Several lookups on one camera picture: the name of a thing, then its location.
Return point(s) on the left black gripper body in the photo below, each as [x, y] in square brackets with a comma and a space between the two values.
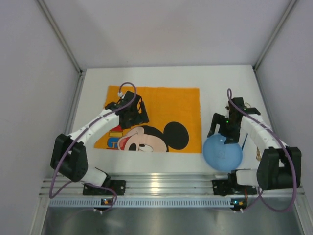
[141, 110]

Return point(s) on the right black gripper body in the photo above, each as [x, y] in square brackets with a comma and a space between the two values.
[222, 127]

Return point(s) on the blue plastic plate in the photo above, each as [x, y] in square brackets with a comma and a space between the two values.
[220, 156]

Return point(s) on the orange cartoon mouse placemat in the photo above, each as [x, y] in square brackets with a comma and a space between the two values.
[174, 123]

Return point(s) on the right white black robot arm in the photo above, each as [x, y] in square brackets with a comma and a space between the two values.
[279, 166]

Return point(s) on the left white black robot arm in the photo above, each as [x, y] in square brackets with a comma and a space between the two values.
[69, 156]

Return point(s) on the blue metallic fork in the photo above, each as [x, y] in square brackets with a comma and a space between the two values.
[244, 141]

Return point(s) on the paper cup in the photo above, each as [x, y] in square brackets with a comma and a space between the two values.
[247, 105]

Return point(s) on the gold spoon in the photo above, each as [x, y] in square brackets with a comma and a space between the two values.
[258, 155]

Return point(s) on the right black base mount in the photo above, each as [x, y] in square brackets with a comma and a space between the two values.
[224, 187]

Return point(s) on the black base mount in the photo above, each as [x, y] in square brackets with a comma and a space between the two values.
[118, 186]
[224, 187]

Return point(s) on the aluminium rail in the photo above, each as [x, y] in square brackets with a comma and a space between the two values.
[156, 185]

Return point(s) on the right aluminium frame post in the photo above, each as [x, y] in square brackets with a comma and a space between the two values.
[275, 33]

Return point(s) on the aluminium frame post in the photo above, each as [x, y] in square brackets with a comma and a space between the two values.
[275, 33]
[59, 35]

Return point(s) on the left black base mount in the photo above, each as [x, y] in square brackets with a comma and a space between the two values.
[118, 186]

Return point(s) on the slotted cable duct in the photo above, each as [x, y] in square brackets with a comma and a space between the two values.
[126, 202]

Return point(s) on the left aluminium frame post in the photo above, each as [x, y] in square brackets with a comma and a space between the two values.
[59, 35]

